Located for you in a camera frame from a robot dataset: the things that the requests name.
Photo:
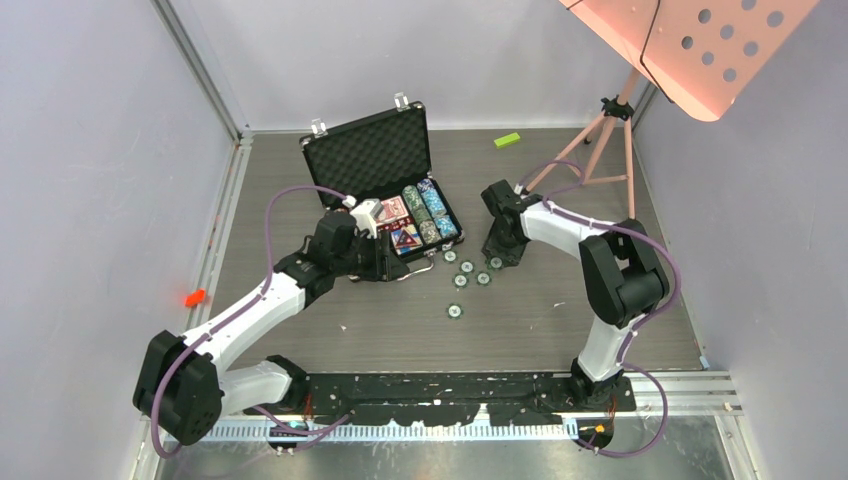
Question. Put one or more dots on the card deck in case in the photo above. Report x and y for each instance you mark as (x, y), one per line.
(406, 239)

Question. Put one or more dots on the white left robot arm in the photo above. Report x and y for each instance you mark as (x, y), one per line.
(187, 382)

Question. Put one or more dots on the orange clip on rail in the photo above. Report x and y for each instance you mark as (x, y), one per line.
(195, 298)

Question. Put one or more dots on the pink perforated panel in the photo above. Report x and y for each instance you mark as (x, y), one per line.
(700, 54)

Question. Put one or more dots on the blue chip row in case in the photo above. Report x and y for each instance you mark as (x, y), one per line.
(437, 209)

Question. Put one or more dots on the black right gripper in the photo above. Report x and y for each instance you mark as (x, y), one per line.
(491, 246)

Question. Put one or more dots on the red playing card box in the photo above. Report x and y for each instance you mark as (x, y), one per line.
(393, 209)

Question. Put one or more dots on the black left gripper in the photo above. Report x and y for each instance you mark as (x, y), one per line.
(386, 266)

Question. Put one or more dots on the black poker set case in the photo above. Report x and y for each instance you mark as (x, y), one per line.
(375, 157)

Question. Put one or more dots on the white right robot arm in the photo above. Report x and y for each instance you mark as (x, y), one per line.
(623, 277)

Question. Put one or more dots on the green block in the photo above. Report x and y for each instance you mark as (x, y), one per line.
(507, 140)

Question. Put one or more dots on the green 20 chip beside stack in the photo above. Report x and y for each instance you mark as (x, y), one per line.
(454, 311)

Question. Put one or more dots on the pink tripod stand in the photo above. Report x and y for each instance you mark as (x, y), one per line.
(615, 111)

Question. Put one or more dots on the green chip row in case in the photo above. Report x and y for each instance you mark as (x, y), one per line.
(415, 204)

